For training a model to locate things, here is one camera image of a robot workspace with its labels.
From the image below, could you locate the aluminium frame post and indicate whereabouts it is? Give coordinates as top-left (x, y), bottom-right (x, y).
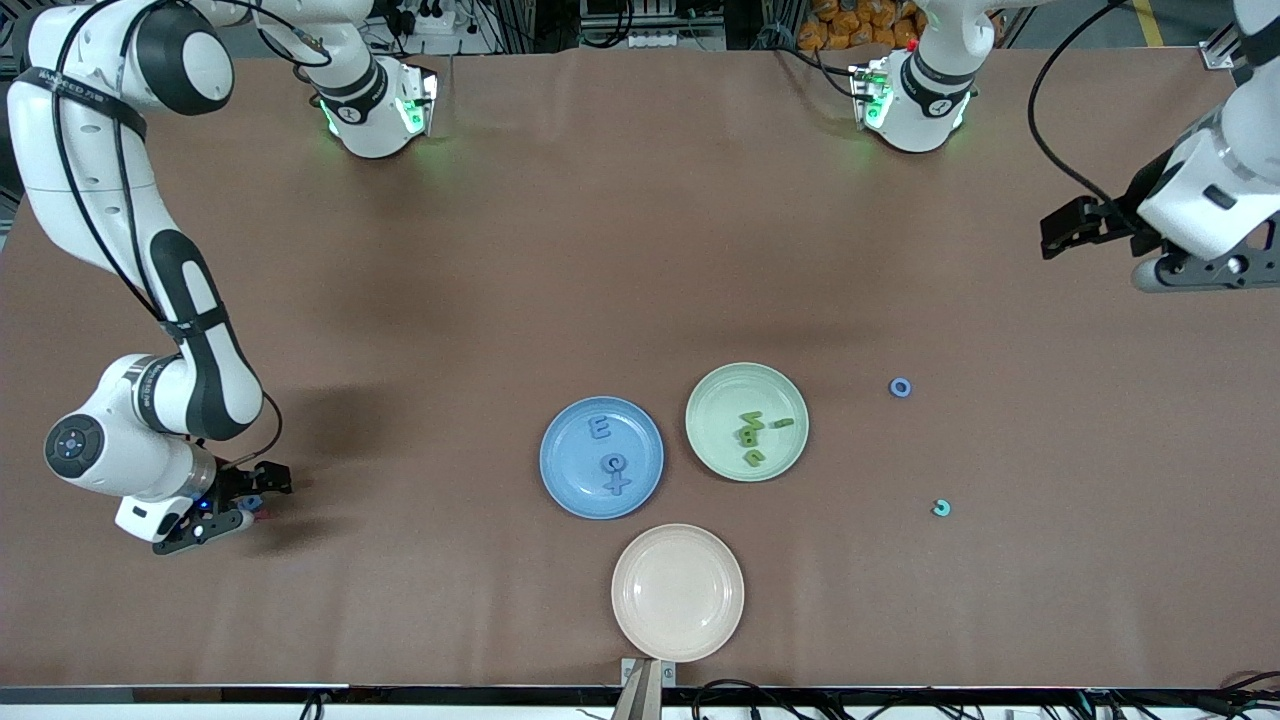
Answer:
top-left (1200, 20), bottom-right (1247, 71)

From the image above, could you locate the light green plate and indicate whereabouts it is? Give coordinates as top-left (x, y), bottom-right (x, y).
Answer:
top-left (685, 362), bottom-right (810, 483)

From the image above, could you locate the pale pink plate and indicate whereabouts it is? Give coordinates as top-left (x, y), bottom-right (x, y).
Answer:
top-left (611, 523), bottom-right (745, 663)

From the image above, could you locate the metal table clamp bracket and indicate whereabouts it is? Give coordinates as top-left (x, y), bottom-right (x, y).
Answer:
top-left (622, 657), bottom-right (677, 720)

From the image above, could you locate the white power strip with plugs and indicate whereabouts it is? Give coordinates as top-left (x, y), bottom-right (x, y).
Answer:
top-left (385, 0), bottom-right (456, 36)

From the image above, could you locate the blue plate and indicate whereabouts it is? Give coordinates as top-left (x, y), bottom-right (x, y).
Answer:
top-left (539, 396), bottom-right (665, 521)

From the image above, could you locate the grey base connector box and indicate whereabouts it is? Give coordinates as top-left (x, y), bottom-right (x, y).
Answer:
top-left (395, 65), bottom-right (439, 137)
top-left (850, 60), bottom-right (894, 129)

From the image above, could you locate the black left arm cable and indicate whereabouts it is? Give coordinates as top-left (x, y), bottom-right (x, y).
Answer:
top-left (1029, 0), bottom-right (1143, 219)

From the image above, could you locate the orange fruit pile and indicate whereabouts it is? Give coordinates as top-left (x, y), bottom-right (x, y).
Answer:
top-left (797, 0), bottom-right (921, 51)

